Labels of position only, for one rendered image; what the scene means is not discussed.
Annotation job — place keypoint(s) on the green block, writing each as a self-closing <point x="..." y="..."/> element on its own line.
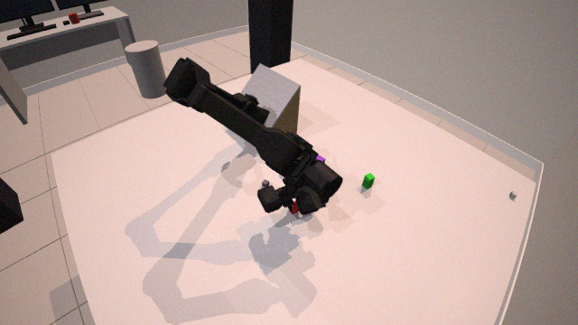
<point x="369" y="178"/>
<point x="366" y="186"/>

